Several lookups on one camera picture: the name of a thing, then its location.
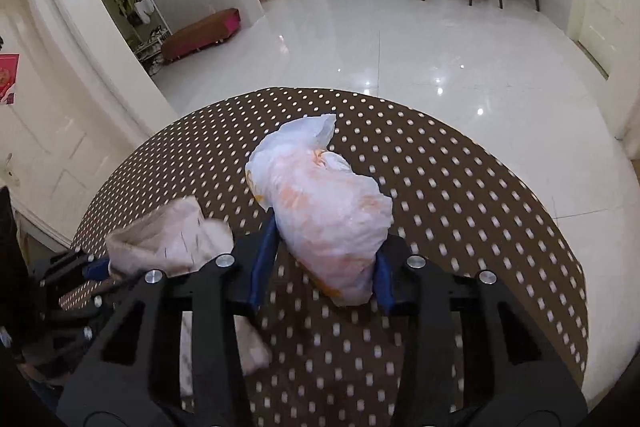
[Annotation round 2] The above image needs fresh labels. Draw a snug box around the clothes rack with garments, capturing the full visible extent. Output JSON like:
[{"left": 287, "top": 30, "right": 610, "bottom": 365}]
[{"left": 105, "top": 0, "right": 174, "bottom": 58}]

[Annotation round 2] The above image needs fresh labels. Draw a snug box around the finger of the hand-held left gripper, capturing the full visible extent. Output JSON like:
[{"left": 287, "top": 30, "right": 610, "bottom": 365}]
[
  {"left": 54, "top": 273, "right": 145, "bottom": 314},
  {"left": 31, "top": 248, "right": 112, "bottom": 287}
]

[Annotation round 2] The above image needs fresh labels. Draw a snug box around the plain white door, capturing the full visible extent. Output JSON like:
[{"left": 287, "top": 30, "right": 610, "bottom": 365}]
[{"left": 0, "top": 0, "right": 132, "bottom": 239}]

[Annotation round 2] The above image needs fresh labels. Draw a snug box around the white plastic bag of oranges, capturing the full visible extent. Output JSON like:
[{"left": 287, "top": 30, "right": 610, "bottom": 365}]
[{"left": 244, "top": 112, "right": 394, "bottom": 308}]

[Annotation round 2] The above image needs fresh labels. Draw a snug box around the silver door handle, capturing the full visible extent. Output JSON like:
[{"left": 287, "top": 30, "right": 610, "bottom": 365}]
[{"left": 0, "top": 152, "right": 21, "bottom": 188}]

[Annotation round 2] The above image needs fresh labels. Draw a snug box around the pink brown bench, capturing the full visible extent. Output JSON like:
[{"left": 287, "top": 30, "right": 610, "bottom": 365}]
[{"left": 160, "top": 8, "right": 241, "bottom": 63}]

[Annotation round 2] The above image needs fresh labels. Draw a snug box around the brown polka-dot tablecloth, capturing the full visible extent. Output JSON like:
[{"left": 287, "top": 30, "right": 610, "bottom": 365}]
[{"left": 70, "top": 87, "right": 589, "bottom": 427}]

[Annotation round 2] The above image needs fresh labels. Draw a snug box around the red wall poster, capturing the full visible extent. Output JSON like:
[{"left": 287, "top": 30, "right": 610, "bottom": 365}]
[{"left": 0, "top": 53, "right": 21, "bottom": 106}]

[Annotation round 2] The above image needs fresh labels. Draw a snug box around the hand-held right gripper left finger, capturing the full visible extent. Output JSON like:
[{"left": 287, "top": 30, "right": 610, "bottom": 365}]
[{"left": 56, "top": 218, "right": 280, "bottom": 427}]

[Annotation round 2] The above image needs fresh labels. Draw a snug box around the shoe rack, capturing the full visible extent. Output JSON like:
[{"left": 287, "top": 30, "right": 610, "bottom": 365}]
[{"left": 132, "top": 24, "right": 169, "bottom": 78}]

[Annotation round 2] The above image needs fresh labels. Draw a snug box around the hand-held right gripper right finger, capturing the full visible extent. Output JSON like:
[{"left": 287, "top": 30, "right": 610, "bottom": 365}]
[{"left": 374, "top": 236, "right": 589, "bottom": 427}]

